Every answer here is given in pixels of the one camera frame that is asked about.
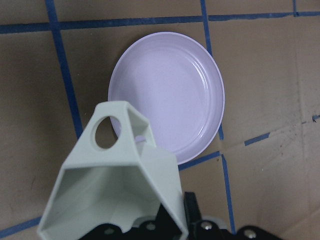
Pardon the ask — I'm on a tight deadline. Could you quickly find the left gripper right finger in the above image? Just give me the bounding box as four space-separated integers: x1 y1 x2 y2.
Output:
183 192 280 240

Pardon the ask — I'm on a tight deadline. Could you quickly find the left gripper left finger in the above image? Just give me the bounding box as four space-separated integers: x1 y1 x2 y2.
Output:
82 205 180 240

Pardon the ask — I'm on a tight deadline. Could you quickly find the white angular cup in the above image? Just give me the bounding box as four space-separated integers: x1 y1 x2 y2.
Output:
37 101 188 240

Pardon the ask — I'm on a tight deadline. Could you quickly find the lavender round plate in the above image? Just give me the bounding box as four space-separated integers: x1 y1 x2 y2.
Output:
108 32 225 165

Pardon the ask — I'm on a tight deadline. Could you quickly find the brown paper table cover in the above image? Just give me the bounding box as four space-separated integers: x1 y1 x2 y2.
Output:
0 0 320 240

